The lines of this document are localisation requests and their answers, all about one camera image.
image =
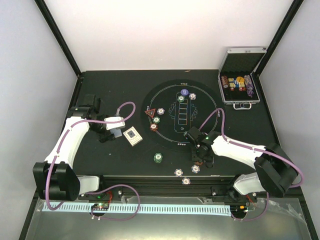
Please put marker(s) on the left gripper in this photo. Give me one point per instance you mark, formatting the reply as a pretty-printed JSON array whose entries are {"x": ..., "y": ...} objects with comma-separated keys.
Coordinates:
[{"x": 106, "y": 136}]

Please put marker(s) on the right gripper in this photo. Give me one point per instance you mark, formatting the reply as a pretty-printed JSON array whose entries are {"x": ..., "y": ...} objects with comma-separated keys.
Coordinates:
[{"x": 194, "y": 158}]

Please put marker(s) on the blue chip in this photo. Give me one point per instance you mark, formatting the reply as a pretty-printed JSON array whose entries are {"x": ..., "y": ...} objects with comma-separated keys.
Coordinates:
[
  {"x": 186, "y": 181},
  {"x": 178, "y": 172},
  {"x": 195, "y": 169}
]

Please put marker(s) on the blue playing card deck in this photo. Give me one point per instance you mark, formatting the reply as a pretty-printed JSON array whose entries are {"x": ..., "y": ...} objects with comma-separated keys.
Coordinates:
[{"x": 116, "y": 132}]

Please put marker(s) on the white playing card box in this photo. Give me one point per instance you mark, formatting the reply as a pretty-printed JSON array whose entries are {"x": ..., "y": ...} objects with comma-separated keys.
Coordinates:
[{"x": 132, "y": 136}]

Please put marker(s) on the green poker chip stack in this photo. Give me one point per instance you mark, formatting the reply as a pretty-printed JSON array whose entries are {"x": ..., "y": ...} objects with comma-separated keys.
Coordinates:
[{"x": 158, "y": 157}]

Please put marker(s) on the red triangular marker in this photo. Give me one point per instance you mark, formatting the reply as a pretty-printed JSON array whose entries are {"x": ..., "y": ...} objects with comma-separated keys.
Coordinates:
[{"x": 150, "y": 113}]

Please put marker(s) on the green poker chips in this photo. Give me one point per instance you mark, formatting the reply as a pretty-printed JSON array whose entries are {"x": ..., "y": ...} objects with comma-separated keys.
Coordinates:
[
  {"x": 180, "y": 98},
  {"x": 156, "y": 119}
]

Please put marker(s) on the purple small blind button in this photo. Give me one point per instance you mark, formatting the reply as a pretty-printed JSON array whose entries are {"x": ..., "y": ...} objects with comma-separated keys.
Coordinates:
[{"x": 184, "y": 92}]

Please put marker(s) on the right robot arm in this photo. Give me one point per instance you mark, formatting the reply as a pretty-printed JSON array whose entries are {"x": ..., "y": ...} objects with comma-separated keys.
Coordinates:
[{"x": 273, "y": 171}]

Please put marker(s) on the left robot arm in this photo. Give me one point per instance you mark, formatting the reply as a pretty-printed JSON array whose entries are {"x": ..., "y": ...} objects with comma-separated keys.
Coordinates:
[{"x": 55, "y": 178}]

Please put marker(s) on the round black poker mat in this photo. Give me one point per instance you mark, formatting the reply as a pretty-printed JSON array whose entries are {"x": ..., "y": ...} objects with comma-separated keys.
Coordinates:
[{"x": 179, "y": 117}]

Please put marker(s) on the aluminium poker case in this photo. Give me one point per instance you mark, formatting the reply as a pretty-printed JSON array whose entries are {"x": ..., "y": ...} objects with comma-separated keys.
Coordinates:
[{"x": 236, "y": 76}]

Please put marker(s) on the brown chips row in case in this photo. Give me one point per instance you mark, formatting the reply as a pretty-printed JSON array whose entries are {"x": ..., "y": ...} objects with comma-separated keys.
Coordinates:
[{"x": 224, "y": 81}]

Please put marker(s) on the yellow button in case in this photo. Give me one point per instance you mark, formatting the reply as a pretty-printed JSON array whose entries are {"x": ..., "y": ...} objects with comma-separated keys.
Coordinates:
[{"x": 240, "y": 79}]

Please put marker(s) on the purple chips row in case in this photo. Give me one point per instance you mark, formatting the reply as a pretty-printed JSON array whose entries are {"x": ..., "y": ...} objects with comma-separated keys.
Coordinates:
[{"x": 249, "y": 85}]

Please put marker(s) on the blue chip on rail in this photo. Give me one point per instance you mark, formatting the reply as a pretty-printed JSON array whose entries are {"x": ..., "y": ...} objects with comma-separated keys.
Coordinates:
[{"x": 186, "y": 181}]

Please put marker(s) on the white slotted cable duct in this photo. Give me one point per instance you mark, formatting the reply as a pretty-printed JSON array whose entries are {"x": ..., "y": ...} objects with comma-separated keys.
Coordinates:
[{"x": 131, "y": 208}]

